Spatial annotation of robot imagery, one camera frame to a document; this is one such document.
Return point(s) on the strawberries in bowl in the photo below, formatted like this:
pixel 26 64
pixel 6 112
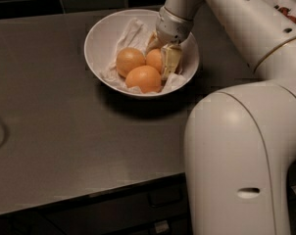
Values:
pixel 287 13

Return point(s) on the black drawer handle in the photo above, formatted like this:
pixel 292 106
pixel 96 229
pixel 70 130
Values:
pixel 164 197

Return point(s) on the lower drawer label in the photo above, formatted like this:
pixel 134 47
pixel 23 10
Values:
pixel 162 227

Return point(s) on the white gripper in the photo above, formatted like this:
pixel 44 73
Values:
pixel 172 28

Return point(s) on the white crumpled paper towel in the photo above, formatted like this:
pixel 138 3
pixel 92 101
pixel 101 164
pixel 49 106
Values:
pixel 136 35

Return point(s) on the dark upper cabinet drawer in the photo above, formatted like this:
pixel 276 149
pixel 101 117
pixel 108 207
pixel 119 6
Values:
pixel 125 212

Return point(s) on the orange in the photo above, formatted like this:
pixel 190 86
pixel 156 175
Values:
pixel 128 59
pixel 146 78
pixel 154 59

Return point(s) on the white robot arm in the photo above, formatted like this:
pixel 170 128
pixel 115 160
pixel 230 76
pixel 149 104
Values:
pixel 240 141

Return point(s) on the white ceramic bowl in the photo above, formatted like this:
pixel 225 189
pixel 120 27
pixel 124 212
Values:
pixel 101 40

